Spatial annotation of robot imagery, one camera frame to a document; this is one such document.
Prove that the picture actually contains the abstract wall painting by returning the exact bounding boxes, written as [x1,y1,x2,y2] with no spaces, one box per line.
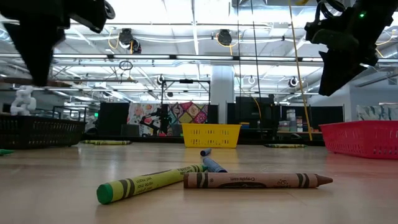
[356,103,398,122]

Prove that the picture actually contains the black metal stand frame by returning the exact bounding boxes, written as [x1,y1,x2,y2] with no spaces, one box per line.
[160,78,212,125]

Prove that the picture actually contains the long ceiling light bar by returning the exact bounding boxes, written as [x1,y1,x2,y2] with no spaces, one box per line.
[52,54,324,62]

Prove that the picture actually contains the thin black hanging cable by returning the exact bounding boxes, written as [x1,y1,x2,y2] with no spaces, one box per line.
[236,0,243,100]

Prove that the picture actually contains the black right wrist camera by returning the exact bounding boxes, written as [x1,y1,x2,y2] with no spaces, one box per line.
[304,20,343,45]

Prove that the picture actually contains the yellow plastic basket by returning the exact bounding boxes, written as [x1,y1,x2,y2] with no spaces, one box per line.
[181,123,242,149]

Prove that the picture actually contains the black metal railing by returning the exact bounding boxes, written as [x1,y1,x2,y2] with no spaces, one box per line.
[52,105,88,123]

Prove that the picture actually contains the hanging black cable loop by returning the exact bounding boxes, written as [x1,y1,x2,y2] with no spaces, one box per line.
[118,60,134,72]

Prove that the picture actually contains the black plastic basket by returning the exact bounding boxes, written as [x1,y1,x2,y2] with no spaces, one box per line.
[0,114,87,150]

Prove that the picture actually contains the colourful patterned quilt panel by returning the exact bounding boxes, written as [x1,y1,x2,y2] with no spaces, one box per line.
[126,101,210,138]

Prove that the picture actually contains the white pillar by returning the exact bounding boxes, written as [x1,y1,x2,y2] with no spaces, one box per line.
[211,65,236,125]

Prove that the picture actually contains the black cable with coil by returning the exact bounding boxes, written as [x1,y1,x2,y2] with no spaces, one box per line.
[250,0,262,103]

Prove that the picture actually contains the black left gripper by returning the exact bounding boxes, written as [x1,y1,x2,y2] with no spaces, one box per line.
[0,0,72,87]

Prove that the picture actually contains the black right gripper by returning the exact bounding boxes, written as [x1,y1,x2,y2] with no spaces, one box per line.
[318,6,390,96]

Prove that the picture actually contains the wide black panel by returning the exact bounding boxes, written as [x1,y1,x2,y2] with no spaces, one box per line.
[279,105,345,132]

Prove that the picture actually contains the black ceiling cable reel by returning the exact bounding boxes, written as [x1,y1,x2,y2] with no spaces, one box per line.
[118,27,142,55]
[215,29,234,48]

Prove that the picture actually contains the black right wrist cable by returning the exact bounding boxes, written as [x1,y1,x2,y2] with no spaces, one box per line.
[315,0,346,20]

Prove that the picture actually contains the yellow hanging cable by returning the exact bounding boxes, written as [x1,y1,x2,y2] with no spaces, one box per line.
[287,0,313,142]

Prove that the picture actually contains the stacked storage boxes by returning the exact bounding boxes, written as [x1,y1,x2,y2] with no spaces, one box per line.
[277,108,309,133]

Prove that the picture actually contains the red plastic basket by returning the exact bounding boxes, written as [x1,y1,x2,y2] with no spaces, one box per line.
[319,120,398,161]

